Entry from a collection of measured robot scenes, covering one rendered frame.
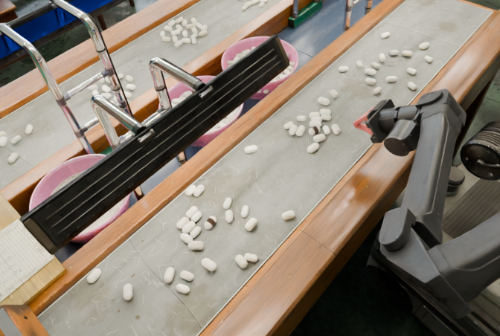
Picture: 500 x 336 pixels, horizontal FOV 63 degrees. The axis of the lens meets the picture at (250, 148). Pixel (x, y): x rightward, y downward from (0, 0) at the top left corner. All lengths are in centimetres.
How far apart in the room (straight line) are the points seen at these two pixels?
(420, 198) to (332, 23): 120
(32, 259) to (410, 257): 84
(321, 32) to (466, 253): 129
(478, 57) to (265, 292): 105
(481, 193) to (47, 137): 140
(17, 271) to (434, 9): 164
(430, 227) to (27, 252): 88
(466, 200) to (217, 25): 110
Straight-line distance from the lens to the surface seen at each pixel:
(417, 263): 60
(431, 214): 69
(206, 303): 97
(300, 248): 98
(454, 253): 59
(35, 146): 141
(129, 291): 100
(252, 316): 92
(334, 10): 188
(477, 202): 153
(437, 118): 87
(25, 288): 109
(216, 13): 177
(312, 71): 140
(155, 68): 93
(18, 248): 115
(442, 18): 178
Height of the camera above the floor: 164
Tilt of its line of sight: 49 degrees down
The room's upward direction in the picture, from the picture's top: 5 degrees counter-clockwise
